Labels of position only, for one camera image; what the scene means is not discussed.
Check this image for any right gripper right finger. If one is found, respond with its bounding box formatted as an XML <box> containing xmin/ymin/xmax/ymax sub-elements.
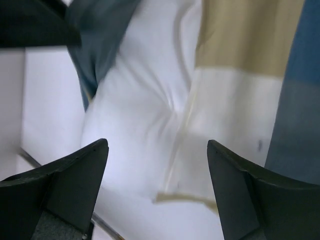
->
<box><xmin>207</xmin><ymin>140</ymin><xmax>320</xmax><ymax>240</ymax></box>

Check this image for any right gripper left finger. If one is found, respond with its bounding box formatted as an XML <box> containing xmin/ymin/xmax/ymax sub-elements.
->
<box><xmin>0</xmin><ymin>138</ymin><xmax>109</xmax><ymax>240</ymax></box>

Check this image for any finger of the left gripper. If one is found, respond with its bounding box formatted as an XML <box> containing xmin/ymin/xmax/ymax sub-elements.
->
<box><xmin>0</xmin><ymin>0</ymin><xmax>81</xmax><ymax>48</ymax></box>

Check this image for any blue tan white pillowcase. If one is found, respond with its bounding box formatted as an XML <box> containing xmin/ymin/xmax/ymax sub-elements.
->
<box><xmin>66</xmin><ymin>0</ymin><xmax>320</xmax><ymax>208</ymax></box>

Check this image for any white pillow yellow trim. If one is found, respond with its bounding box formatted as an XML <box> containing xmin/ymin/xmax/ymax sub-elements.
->
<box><xmin>82</xmin><ymin>0</ymin><xmax>223</xmax><ymax>240</ymax></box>

